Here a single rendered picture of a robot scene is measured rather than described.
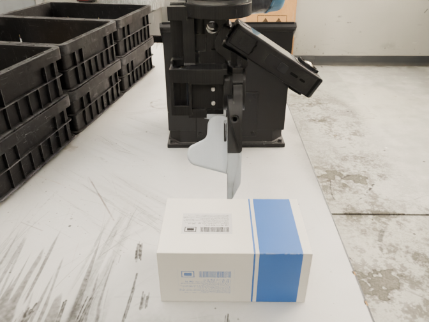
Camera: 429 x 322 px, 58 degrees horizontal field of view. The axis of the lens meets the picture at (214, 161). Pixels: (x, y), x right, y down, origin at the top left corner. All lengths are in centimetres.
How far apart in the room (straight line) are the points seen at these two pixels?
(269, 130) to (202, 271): 48
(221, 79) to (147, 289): 33
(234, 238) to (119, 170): 41
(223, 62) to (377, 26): 388
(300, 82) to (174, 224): 26
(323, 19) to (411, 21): 84
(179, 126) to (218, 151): 50
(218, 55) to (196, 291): 31
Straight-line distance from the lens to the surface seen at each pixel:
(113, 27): 119
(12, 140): 83
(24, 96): 85
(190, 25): 42
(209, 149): 42
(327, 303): 60
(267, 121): 92
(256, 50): 42
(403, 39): 441
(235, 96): 41
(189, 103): 43
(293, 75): 44
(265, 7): 100
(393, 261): 178
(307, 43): 413
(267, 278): 55
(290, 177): 84
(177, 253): 52
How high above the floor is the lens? 114
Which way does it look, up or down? 30 degrees down
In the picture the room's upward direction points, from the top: straight up
